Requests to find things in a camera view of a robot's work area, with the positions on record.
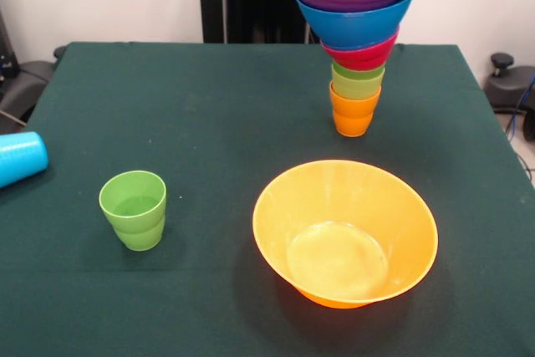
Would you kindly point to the pink-red small bowl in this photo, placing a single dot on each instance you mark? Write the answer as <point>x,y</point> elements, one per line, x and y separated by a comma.
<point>359,60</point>

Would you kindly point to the large orange bowl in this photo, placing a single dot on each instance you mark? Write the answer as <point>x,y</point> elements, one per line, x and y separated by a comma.
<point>334,202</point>

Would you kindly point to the dark green tablecloth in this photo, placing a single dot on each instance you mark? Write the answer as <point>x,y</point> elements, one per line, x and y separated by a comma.
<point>234,144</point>

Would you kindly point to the light green cup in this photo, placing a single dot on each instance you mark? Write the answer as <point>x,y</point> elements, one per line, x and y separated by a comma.
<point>131,202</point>
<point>140,240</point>

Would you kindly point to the yellow translucent cup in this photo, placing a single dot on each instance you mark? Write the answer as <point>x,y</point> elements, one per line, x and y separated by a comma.
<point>357,89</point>

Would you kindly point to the light blue bowl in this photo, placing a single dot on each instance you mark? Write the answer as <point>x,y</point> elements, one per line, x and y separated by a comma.
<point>355,27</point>

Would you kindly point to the black pedestal base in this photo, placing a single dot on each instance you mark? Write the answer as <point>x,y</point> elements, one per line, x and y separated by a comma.
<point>507,85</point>
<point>21,85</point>

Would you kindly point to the light blue cup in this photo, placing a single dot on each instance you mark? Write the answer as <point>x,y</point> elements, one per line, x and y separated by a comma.
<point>21,156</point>

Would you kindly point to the orange cup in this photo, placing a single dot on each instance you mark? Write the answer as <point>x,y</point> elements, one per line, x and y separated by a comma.
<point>355,108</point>
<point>352,127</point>

